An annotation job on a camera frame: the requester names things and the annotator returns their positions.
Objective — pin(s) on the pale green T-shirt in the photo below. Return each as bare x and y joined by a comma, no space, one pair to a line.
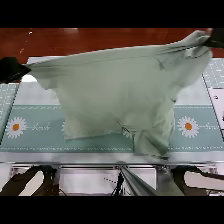
116,90

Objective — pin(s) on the silver frame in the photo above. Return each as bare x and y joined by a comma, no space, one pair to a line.
140,185

